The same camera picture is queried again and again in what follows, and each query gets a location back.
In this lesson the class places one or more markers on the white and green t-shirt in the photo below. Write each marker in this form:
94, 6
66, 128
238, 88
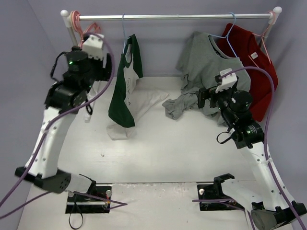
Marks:
129, 103

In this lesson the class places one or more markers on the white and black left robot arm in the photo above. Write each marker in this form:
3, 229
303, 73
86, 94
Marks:
64, 100

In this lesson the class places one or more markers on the blue hanger with grey shirt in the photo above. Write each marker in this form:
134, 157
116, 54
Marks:
226, 37

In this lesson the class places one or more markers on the grey t-shirt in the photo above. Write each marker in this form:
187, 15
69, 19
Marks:
200, 61

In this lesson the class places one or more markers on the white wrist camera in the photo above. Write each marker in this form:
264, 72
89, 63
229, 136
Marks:
93, 46
225, 80

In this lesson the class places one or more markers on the pink hanger bundle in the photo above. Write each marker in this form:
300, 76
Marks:
75, 21

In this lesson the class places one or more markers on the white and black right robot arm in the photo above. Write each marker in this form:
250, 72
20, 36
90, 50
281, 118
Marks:
273, 207

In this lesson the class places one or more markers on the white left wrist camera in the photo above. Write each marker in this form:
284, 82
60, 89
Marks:
93, 46

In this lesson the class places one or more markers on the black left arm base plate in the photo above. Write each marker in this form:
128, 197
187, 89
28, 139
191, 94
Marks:
86, 205

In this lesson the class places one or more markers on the red t-shirt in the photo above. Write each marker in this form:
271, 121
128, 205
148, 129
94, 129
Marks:
250, 54

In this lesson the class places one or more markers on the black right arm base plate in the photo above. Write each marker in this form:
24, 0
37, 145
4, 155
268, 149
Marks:
214, 198

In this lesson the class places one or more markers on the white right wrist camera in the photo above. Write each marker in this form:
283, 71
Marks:
225, 80

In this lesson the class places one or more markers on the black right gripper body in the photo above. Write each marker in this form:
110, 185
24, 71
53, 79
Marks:
201, 97

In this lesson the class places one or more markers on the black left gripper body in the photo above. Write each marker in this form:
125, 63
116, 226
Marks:
107, 67

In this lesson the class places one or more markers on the pink hanger with red shirt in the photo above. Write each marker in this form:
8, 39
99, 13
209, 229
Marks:
264, 35

